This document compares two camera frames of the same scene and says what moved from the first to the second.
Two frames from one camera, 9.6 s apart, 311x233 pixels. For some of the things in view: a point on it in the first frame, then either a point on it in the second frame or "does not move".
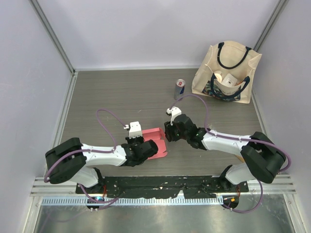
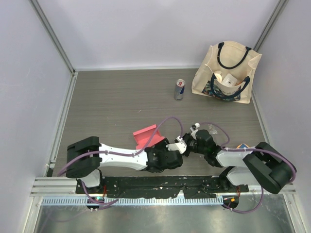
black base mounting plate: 159,187 does not move
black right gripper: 169,133 → 186,137
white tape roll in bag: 219,75 does not move
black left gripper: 129,140 → 162,144
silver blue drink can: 179,89 does not move
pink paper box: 158,135 does not move
